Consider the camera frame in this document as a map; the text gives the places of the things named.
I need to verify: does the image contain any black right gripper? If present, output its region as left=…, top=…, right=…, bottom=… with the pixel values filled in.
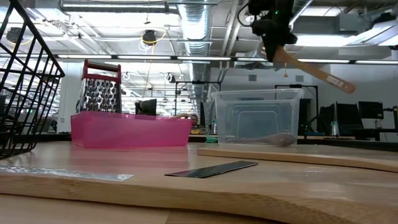
left=248, top=0, right=299, bottom=62

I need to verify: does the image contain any labelled wooden slotted spatula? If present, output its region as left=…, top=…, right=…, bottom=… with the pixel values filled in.
left=260, top=45, right=357, bottom=95

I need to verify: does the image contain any light wooden spoon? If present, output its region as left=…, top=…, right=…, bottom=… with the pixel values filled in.
left=224, top=132, right=297, bottom=148

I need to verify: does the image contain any grey spatula blade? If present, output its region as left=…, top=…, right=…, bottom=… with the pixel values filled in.
left=164, top=160, right=259, bottom=179

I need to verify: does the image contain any labelled wooden spork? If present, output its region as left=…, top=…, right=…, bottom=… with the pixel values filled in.
left=0, top=164, right=398, bottom=224

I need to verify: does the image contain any clear plastic container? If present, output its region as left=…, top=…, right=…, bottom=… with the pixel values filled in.
left=210, top=88, right=305, bottom=147

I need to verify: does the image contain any overhead light bar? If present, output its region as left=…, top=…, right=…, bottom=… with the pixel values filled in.
left=0, top=53, right=398, bottom=65

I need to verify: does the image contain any black background monitor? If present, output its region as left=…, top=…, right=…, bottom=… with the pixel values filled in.
left=134, top=98, right=158, bottom=117
left=357, top=101, right=385, bottom=120
left=335, top=102, right=363, bottom=131

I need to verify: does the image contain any person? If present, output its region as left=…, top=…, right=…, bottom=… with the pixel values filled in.
left=188, top=114, right=201, bottom=135

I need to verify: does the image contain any pink plastic tray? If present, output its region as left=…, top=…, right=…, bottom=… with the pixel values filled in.
left=70, top=111, right=193, bottom=149

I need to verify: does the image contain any red metal box grater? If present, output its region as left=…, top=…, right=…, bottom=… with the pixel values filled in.
left=75, top=58, right=123, bottom=114

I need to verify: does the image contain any black background rig frame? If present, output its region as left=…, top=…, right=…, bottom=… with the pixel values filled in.
left=274, top=83, right=320, bottom=134

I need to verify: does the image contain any black aluminium table frame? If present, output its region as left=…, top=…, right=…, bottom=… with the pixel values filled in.
left=0, top=132, right=398, bottom=153

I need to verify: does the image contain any black overhead camera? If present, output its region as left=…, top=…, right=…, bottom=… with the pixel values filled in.
left=142, top=29, right=158, bottom=47

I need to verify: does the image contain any black wire basket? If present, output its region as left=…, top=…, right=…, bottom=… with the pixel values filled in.
left=0, top=0, right=66, bottom=160

